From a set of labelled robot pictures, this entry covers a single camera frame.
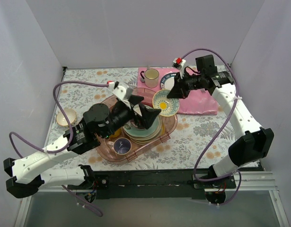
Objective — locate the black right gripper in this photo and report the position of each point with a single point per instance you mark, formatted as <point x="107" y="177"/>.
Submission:
<point x="181" y="84"/>

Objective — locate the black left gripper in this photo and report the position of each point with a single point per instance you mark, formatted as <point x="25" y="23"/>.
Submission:
<point x="132" y="111"/>

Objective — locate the teal yellow patterned bowl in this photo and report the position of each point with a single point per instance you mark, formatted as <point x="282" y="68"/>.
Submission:
<point x="168" y="106"/>

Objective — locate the green rimmed plate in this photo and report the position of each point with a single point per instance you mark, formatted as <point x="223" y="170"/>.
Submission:
<point x="135" y="132"/>

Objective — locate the cream yellow floral plate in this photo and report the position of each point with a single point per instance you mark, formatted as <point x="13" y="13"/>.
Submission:
<point x="143" y="142"/>

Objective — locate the pink mug purple inside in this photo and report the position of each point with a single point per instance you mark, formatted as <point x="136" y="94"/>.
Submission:
<point x="120" y="146"/>

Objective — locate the pink transparent plastic bin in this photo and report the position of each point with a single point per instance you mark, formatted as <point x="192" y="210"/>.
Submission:
<point x="108" y="154"/>

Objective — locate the yellow mug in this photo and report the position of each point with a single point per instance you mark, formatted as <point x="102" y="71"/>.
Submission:
<point x="116" y="134"/>

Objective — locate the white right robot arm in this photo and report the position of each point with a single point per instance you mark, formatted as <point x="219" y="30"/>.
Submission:
<point x="252" y="140"/>

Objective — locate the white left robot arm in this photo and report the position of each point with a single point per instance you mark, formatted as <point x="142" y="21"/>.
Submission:
<point x="30" y="173"/>

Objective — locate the blue rimmed white plate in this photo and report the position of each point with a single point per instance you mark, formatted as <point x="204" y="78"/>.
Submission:
<point x="167" y="81"/>

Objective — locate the pink satin cloth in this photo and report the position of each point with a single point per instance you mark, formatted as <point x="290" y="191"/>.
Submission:
<point x="197" y="102"/>

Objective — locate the cream enamel mug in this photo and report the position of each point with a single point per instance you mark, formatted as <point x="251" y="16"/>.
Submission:
<point x="151" y="77"/>

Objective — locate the floral tablecloth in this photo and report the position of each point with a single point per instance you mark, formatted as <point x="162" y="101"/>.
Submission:
<point x="182" y="150"/>

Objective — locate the white gold rimmed bowl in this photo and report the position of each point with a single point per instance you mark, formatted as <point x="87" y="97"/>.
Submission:
<point x="71" y="115"/>

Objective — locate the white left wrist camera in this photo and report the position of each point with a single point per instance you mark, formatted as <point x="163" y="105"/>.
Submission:
<point x="121" y="90"/>

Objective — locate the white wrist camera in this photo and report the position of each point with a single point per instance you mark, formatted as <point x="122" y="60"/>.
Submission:
<point x="179" y="64"/>
<point x="121" y="90"/>

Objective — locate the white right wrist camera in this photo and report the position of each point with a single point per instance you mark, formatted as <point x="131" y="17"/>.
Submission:
<point x="179" y="64"/>

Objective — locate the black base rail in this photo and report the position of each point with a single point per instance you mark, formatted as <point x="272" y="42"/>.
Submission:
<point x="177" y="183"/>

